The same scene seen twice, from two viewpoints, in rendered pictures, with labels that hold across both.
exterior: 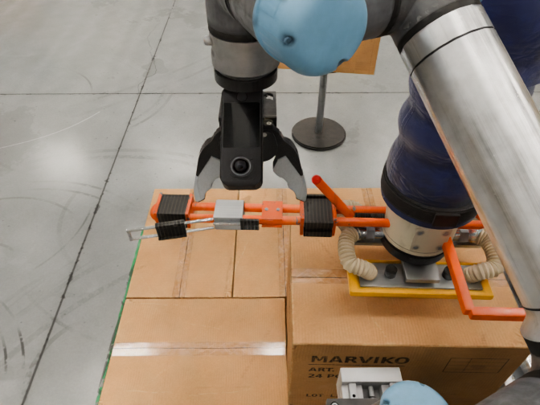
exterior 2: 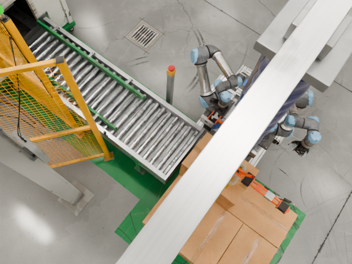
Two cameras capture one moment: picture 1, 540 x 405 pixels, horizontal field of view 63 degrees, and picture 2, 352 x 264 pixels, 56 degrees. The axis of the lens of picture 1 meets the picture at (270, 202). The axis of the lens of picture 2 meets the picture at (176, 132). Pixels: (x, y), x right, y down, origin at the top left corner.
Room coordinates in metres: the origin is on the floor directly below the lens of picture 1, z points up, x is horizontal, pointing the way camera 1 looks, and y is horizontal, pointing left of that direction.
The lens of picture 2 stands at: (1.65, -0.34, 3.84)
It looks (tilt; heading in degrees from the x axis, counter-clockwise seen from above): 69 degrees down; 210
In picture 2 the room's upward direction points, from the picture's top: 8 degrees clockwise
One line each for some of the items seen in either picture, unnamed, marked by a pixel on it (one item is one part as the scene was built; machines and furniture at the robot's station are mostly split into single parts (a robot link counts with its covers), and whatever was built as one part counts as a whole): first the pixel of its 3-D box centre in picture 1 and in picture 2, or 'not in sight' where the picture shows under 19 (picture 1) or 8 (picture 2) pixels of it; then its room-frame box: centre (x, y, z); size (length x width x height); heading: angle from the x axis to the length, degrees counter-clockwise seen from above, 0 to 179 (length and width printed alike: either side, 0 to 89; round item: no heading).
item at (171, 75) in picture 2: not in sight; (169, 92); (0.22, -1.31, 0.50); 0.07 x 0.07 x 1.00; 0
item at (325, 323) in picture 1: (385, 316); (217, 172); (0.71, -0.36, 0.74); 0.60 x 0.40 x 0.40; 89
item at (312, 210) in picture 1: (317, 214); (248, 179); (0.73, -0.12, 1.18); 0.10 x 0.08 x 0.06; 178
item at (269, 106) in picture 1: (247, 108); (302, 146); (0.46, 0.03, 1.66); 0.09 x 0.08 x 0.12; 0
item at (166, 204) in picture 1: (174, 210); (282, 207); (0.75, 0.23, 1.18); 0.08 x 0.07 x 0.05; 88
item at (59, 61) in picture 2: not in sight; (50, 133); (1.44, -1.74, 1.05); 0.87 x 0.10 x 2.10; 142
